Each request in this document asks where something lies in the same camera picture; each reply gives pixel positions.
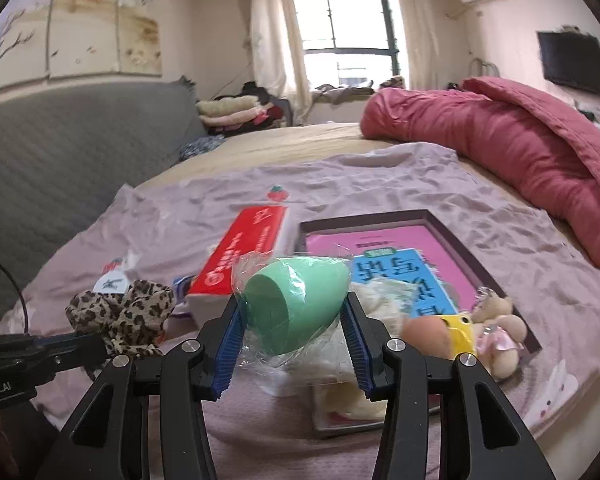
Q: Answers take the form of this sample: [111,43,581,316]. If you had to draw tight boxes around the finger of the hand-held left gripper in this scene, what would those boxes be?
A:
[30,332,108,378]

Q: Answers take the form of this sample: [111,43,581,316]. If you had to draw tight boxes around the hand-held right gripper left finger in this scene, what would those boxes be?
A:
[35,300,243,480]

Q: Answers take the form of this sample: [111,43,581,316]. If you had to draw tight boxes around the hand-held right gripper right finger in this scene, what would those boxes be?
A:
[341,292,556,480]

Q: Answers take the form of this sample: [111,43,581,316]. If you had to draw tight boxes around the yellow cartoon packet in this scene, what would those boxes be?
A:
[400,312,476,366]

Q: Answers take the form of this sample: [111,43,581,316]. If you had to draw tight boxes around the leopard print scrunchie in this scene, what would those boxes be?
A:
[65,280,177,358]

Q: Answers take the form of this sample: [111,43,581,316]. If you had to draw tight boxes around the green egg sponge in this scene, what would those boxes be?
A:
[231,252,353,371]

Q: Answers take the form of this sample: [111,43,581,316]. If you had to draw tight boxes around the dark framed tray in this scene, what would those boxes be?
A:
[297,209,543,433]

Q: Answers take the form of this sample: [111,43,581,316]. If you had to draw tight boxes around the cream floral scrunchie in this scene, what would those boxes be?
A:
[352,280,421,333]

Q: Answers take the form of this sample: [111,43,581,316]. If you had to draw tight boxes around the blue white small packet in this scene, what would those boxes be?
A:
[172,275,196,311]

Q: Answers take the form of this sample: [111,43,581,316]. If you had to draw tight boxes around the red tissue box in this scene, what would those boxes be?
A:
[186,205,293,328]

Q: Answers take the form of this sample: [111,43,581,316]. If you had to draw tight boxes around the pink book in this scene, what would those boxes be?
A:
[305,225,478,321]

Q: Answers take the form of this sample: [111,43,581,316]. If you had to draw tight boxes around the small plush bear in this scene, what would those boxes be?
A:
[470,287,528,378]

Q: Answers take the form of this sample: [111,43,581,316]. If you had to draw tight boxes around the grey quilted headboard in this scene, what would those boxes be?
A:
[0,77,208,331]

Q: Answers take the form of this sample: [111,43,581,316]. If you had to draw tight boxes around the dark floral cloth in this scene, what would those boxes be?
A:
[179,135,226,162]

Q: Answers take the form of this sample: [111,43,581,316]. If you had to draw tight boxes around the beige bed sheet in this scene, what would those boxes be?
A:
[135,122,600,286]

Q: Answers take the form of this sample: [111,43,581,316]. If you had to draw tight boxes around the pile of folded clothes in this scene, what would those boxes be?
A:
[196,81,296,136]

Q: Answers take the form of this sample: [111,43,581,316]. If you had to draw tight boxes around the clothes on windowsill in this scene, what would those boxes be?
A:
[312,76,406,106]

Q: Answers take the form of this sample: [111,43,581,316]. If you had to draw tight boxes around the red duvet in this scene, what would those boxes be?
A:
[360,77,600,268]

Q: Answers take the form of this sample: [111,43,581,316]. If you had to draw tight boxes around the cream curtain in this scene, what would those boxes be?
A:
[392,0,441,91]
[247,0,311,126]

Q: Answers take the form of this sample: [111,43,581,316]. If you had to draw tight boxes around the white metal rack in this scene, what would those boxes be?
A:
[467,57,498,78]

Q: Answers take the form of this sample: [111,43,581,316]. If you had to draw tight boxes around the window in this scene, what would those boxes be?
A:
[291,0,401,88]

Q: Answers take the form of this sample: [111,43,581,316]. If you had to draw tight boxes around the black cable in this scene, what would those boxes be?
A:
[0,255,31,336]

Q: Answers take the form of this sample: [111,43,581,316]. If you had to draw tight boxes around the floral wall painting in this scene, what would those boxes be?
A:
[0,0,163,93]

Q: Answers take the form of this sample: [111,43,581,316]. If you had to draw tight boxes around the black wall television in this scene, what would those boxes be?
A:
[536,30,600,96]

